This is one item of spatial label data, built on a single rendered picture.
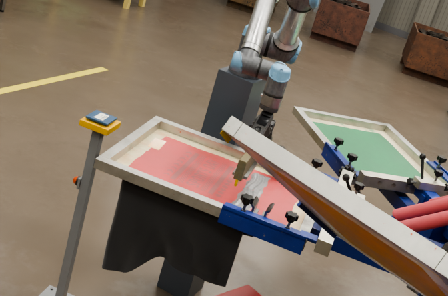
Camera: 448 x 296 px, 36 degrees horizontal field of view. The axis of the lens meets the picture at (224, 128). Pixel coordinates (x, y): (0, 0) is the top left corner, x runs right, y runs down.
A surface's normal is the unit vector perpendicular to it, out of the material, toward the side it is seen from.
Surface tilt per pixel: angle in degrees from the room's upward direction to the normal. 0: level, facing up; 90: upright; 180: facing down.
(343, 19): 90
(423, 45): 90
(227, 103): 90
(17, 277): 0
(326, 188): 58
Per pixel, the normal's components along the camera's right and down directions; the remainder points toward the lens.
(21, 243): 0.27, -0.90
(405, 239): -0.45, -0.42
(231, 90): -0.44, 0.21
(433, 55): -0.21, 0.30
